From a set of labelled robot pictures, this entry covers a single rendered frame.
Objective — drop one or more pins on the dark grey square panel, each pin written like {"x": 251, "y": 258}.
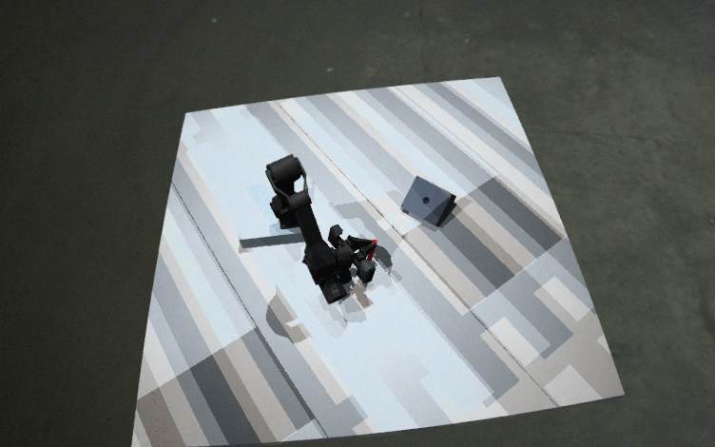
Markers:
{"x": 428, "y": 201}

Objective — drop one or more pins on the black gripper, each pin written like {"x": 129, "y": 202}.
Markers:
{"x": 346, "y": 252}

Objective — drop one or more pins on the red peg with white band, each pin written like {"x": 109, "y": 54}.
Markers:
{"x": 370, "y": 256}

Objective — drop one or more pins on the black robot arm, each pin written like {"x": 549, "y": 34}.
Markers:
{"x": 293, "y": 209}

